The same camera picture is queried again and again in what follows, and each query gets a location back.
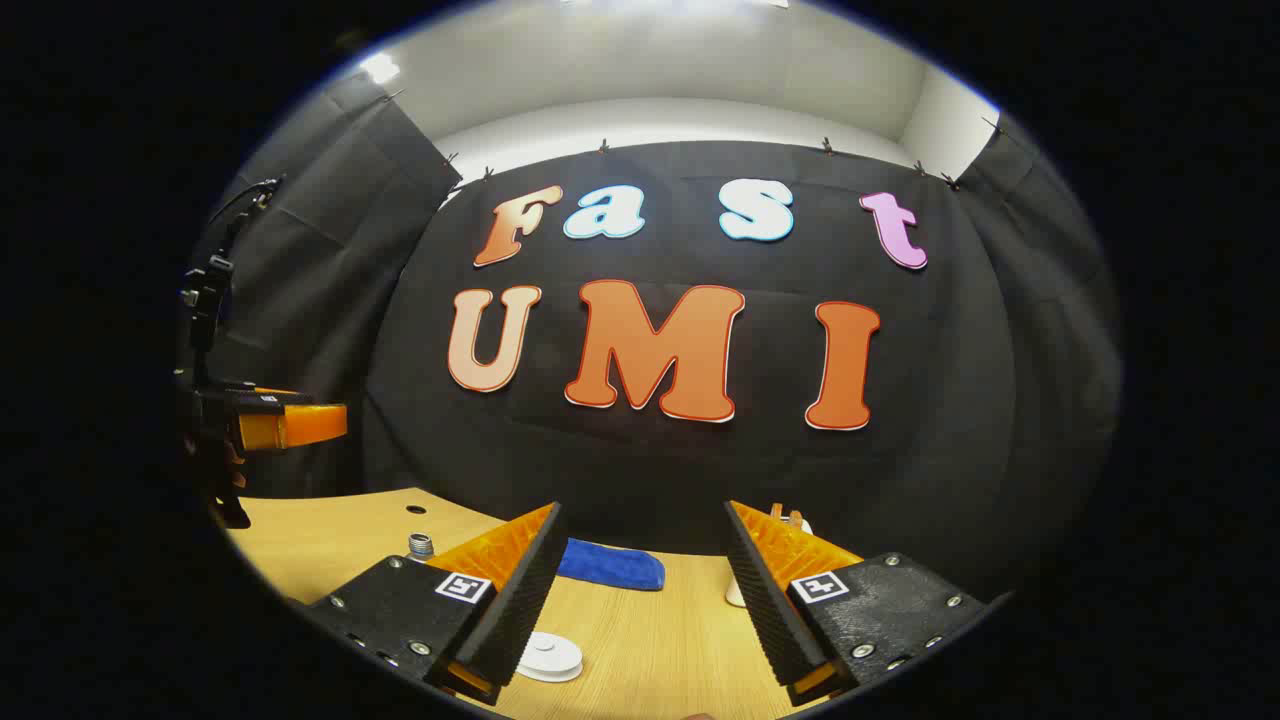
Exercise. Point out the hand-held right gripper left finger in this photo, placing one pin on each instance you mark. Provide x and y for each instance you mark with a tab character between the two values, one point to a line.
525	610

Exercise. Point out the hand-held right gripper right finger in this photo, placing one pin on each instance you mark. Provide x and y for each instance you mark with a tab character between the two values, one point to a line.
765	600

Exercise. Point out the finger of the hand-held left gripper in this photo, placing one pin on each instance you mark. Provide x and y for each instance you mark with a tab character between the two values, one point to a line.
255	396
295	425

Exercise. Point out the white teacup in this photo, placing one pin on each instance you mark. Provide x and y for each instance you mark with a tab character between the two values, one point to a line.
555	672

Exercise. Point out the silver water bottle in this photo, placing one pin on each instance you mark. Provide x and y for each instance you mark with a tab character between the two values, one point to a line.
421	546

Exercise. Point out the cream toaster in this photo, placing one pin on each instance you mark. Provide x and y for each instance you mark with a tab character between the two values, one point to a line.
735	595

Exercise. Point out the blue towel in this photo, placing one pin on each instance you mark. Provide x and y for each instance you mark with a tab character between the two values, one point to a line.
612	565

